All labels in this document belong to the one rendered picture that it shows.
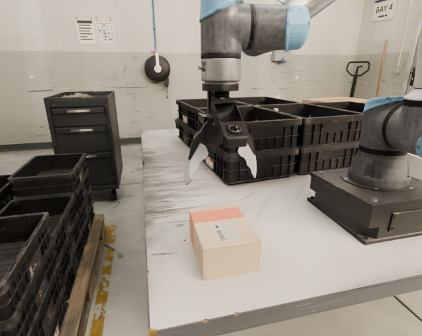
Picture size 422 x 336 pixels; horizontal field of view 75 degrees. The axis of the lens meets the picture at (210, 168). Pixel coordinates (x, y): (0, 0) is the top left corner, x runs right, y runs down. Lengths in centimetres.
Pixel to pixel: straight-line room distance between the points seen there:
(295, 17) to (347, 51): 500
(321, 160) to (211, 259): 73
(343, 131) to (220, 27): 80
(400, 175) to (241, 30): 55
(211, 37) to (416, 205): 61
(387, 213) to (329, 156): 48
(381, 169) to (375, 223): 15
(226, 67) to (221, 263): 37
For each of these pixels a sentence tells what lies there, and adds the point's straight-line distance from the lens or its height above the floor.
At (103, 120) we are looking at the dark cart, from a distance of 236.
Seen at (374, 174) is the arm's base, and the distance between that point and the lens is 85.
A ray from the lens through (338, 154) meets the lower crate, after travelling 123.
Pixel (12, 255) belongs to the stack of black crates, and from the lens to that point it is 122.
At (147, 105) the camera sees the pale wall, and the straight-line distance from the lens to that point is 437.
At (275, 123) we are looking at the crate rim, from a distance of 100.
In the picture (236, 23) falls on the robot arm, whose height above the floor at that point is 117.
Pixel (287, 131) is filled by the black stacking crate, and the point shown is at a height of 89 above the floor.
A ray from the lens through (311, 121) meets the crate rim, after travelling 108.
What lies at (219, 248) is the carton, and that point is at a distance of 55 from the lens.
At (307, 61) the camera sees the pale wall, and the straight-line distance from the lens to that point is 512.
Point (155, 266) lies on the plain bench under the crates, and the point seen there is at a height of 70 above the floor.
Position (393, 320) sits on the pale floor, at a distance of 169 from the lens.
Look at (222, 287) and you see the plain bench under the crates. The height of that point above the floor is 70.
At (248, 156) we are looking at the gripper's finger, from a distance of 57.
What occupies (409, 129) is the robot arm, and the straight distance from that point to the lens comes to 73.
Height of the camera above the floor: 110
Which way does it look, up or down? 20 degrees down
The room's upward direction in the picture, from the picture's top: straight up
